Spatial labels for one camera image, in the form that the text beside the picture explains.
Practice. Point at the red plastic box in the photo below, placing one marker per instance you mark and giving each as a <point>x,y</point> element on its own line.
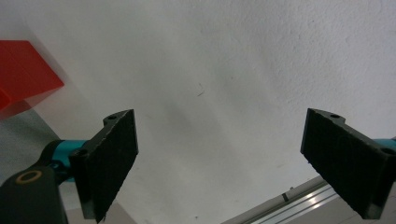
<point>21,73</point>

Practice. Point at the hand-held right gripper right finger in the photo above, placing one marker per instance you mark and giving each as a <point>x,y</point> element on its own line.
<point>348,161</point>

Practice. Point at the aluminium frame rail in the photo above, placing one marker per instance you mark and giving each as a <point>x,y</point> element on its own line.
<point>299,202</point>

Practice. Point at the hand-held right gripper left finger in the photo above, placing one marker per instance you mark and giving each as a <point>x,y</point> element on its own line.
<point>104,161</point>

